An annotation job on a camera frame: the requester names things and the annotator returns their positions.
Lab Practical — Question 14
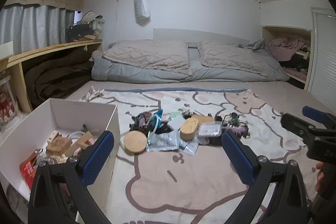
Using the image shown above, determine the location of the purple crochet piece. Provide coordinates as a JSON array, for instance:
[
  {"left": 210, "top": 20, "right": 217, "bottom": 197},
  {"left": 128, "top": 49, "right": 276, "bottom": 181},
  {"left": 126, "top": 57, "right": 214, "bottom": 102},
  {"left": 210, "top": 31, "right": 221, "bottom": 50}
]
[{"left": 231, "top": 124, "right": 250, "bottom": 139}]

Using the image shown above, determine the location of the white blue medicine pouch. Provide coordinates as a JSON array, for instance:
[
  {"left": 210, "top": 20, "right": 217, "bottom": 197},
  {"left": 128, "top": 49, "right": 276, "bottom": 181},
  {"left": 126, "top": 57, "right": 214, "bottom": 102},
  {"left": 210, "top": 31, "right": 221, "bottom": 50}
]
[{"left": 146, "top": 130, "right": 179, "bottom": 152}]

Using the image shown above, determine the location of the person's right hand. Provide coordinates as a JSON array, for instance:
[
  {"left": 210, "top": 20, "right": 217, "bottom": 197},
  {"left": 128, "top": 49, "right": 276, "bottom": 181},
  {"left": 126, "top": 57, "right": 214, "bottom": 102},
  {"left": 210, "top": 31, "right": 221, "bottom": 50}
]
[{"left": 315, "top": 161, "right": 325, "bottom": 192}]

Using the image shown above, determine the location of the engraved wooden block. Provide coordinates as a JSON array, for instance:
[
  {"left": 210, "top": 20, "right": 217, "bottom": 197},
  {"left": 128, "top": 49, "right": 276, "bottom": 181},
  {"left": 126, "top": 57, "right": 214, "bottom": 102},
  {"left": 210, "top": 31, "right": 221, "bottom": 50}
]
[{"left": 46, "top": 136, "right": 72, "bottom": 156}]

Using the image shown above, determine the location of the plain wooden block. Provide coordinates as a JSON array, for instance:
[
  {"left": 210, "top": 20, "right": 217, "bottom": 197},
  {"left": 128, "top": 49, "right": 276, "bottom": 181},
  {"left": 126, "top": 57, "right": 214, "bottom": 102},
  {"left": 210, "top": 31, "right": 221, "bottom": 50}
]
[{"left": 76, "top": 131, "right": 95, "bottom": 150}]

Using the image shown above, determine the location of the white louvered door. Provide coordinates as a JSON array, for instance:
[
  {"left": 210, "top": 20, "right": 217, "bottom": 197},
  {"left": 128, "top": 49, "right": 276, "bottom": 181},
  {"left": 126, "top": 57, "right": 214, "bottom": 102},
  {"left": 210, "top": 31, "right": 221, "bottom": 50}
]
[{"left": 307, "top": 8, "right": 336, "bottom": 112}]

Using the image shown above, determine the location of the red snack packet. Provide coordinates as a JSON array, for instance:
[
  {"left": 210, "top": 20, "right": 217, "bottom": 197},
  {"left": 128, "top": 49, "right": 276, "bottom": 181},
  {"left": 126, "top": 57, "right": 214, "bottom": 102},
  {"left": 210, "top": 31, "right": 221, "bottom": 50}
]
[{"left": 19, "top": 150, "right": 39, "bottom": 190}]

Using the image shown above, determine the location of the white cardboard shoe box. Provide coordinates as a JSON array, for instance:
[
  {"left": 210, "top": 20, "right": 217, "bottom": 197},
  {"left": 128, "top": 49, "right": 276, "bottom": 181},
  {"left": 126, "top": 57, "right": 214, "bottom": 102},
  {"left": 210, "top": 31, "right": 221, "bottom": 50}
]
[{"left": 1, "top": 99, "right": 120, "bottom": 223}]

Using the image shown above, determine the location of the round wooden lid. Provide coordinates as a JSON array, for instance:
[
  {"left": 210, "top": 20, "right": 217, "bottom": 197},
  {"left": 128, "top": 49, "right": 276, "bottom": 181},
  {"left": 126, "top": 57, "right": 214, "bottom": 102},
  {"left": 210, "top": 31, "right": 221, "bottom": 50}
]
[{"left": 123, "top": 131, "right": 147, "bottom": 154}]

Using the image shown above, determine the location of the pink clothes pile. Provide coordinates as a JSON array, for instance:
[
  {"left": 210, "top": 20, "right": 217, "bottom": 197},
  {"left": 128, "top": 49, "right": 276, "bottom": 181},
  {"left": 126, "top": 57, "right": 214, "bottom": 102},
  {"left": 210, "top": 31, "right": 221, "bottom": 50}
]
[{"left": 269, "top": 37, "right": 310, "bottom": 62}]

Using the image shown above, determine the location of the dark brown crochet bundle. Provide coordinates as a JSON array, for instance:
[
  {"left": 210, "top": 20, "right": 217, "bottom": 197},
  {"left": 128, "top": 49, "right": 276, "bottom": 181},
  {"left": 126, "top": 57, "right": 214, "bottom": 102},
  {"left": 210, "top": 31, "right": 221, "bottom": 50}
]
[{"left": 129, "top": 111, "right": 152, "bottom": 134}]

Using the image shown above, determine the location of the clear jar red doll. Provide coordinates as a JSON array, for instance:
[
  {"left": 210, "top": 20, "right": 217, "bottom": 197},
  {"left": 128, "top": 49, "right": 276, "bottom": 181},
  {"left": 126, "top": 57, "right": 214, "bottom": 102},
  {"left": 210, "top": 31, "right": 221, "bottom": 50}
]
[{"left": 0, "top": 71, "right": 20, "bottom": 132}]

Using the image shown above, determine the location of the clear plastic pill case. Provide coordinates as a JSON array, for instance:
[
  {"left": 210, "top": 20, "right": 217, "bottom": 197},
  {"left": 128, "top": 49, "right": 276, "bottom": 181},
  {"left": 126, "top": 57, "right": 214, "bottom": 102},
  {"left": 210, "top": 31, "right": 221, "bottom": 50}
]
[{"left": 197, "top": 123, "right": 222, "bottom": 138}]

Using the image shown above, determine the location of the blue foil packet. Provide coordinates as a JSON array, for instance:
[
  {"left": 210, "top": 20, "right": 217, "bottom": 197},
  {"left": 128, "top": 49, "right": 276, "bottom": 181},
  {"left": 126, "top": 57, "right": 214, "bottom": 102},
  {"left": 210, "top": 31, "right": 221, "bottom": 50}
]
[{"left": 151, "top": 109, "right": 163, "bottom": 126}]

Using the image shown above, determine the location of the dark brown folded blanket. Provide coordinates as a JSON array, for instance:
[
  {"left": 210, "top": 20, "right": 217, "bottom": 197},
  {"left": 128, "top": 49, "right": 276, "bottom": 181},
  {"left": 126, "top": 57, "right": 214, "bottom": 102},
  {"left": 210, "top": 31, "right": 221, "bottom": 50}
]
[{"left": 25, "top": 48, "right": 93, "bottom": 108}]

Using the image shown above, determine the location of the oval wooden box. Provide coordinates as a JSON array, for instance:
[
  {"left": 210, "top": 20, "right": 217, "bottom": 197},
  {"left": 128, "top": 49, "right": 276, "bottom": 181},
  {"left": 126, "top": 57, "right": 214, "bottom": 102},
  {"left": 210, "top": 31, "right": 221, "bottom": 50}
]
[
  {"left": 179, "top": 117, "right": 199, "bottom": 141},
  {"left": 192, "top": 114, "right": 215, "bottom": 125}
]

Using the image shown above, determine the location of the right beige quilted pillow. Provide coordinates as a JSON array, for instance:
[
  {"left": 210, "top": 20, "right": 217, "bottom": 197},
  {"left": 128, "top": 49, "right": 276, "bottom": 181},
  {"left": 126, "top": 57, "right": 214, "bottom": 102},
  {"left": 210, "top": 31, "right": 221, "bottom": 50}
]
[{"left": 197, "top": 40, "right": 277, "bottom": 76}]

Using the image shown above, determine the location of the beige quilted pillow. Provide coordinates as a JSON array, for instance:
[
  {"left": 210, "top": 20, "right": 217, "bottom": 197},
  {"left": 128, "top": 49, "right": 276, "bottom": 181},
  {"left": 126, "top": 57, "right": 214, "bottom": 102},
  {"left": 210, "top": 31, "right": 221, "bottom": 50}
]
[
  {"left": 102, "top": 39, "right": 191, "bottom": 75},
  {"left": 197, "top": 40, "right": 277, "bottom": 76}
]

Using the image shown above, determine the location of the grey folded duvet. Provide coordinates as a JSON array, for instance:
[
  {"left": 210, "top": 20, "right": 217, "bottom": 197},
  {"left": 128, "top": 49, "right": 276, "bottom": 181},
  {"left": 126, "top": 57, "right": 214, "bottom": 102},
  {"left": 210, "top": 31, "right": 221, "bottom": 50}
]
[{"left": 91, "top": 48, "right": 289, "bottom": 84}]

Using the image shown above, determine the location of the clear zip pouch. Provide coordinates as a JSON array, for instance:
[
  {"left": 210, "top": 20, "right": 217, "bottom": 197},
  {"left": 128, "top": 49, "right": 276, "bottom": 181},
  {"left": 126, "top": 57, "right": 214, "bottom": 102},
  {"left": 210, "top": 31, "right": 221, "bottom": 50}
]
[{"left": 178, "top": 138, "right": 199, "bottom": 156}]

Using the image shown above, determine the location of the white square compact case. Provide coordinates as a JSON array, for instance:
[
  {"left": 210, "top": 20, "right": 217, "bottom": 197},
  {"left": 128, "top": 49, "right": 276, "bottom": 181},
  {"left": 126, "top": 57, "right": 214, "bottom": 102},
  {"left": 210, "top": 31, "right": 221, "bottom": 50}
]
[{"left": 167, "top": 115, "right": 185, "bottom": 130}]

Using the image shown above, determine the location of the wooden shelf unit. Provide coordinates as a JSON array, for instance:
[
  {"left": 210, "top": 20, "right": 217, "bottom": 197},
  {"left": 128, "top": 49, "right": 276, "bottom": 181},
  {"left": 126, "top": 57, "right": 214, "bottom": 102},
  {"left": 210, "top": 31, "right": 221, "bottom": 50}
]
[{"left": 1, "top": 39, "right": 102, "bottom": 113}]

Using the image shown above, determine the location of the white foam block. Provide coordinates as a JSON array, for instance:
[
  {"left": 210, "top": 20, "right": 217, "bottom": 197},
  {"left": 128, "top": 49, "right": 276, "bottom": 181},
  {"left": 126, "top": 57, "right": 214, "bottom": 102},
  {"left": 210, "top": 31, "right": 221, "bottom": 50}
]
[{"left": 0, "top": 42, "right": 14, "bottom": 61}]

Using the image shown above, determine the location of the left beige quilted pillow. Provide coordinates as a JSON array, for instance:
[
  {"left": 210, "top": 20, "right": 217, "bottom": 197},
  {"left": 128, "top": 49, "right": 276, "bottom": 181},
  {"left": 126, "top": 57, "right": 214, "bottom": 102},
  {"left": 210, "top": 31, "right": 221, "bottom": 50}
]
[{"left": 102, "top": 39, "right": 191, "bottom": 75}]

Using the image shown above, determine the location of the grey curtain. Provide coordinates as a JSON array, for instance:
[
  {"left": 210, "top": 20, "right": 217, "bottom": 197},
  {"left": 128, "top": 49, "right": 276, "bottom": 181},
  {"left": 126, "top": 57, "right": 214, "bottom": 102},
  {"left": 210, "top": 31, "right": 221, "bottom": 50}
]
[{"left": 1, "top": 5, "right": 75, "bottom": 55}]

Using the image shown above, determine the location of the white cap hat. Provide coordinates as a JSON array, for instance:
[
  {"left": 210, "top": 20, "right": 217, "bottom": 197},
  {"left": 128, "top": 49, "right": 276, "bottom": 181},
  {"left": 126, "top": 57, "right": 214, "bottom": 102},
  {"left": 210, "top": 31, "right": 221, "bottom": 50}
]
[{"left": 80, "top": 11, "right": 102, "bottom": 23}]

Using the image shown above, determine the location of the white hanging paper bag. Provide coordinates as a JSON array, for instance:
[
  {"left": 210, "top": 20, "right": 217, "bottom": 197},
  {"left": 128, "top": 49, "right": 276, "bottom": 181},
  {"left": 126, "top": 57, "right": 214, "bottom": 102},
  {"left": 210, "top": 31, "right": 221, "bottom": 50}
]
[{"left": 134, "top": 0, "right": 151, "bottom": 20}]

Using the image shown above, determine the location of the white silicone ring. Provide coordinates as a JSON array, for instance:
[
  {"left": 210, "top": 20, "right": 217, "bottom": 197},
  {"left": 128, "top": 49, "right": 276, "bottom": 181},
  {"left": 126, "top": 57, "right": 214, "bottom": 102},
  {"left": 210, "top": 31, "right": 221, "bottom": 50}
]
[{"left": 148, "top": 114, "right": 161, "bottom": 135}]

